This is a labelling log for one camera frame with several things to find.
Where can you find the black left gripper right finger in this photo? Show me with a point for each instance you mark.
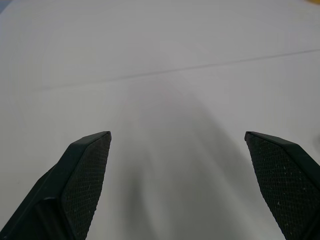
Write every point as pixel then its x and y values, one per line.
pixel 282 180

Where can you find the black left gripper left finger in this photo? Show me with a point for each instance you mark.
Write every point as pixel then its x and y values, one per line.
pixel 75 185

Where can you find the yellow object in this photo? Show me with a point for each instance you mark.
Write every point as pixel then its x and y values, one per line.
pixel 313 1

